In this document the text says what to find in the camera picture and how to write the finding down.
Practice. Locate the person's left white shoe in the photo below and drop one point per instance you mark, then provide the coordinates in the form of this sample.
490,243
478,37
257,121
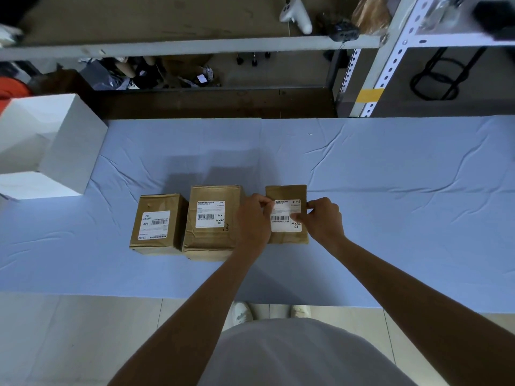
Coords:
242,313

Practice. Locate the person's right hand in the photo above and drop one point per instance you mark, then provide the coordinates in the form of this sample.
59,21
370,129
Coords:
324,221

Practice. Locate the yellow tape strip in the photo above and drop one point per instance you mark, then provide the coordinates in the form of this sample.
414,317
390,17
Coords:
369,95

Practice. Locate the white perforated shelf post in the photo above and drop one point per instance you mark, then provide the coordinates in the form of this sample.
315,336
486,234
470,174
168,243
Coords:
385,64
349,72

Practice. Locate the crinkled brown bag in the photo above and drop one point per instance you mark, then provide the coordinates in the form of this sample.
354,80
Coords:
372,16

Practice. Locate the person's white shirt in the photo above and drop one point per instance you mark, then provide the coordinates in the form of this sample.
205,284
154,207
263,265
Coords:
297,353

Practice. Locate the white handheld controller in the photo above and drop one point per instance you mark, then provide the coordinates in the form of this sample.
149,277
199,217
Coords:
299,18

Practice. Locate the person's right white shoe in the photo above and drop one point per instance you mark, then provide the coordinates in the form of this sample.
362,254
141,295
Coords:
300,311

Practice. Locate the person's left forearm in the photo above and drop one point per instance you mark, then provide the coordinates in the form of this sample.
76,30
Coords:
189,317

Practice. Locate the gray plastic bag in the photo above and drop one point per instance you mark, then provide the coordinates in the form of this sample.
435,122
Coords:
100,76

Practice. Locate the small brown cardboard box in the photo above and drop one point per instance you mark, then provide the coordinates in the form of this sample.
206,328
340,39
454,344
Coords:
285,192

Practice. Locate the blue table cloth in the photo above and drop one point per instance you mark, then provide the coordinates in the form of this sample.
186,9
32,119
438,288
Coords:
382,176

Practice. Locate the small black device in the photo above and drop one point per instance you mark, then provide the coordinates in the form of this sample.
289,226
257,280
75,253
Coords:
342,32

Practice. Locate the medium brown cardboard box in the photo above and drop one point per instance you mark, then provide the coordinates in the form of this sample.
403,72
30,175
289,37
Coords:
155,202

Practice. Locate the long gray shelf board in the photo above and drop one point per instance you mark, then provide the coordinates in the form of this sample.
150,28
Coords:
181,47

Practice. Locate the white barcode label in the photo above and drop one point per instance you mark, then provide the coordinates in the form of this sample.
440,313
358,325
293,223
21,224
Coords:
209,215
281,217
155,225

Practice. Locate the person's right forearm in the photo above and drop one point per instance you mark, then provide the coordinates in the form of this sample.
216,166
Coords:
422,309

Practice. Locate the person's white shoe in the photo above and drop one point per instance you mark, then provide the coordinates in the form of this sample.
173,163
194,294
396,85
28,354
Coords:
300,311
242,313

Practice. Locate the black pouch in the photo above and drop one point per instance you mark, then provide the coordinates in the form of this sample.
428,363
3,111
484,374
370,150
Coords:
495,20

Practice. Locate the red plastic chair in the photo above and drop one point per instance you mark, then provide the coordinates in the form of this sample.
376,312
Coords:
12,89

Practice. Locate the white bin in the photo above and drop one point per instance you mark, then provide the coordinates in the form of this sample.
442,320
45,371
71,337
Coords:
68,156

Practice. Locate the large cardboard box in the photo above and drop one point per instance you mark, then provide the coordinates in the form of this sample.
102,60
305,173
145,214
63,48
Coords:
209,241

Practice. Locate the small clear plastic bag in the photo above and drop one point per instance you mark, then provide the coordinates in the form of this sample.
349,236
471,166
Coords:
442,12

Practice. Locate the white crumpled cloth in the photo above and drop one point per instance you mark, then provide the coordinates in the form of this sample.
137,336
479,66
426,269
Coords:
8,36

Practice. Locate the person's left hand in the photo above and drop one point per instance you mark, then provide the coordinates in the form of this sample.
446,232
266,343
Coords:
253,225

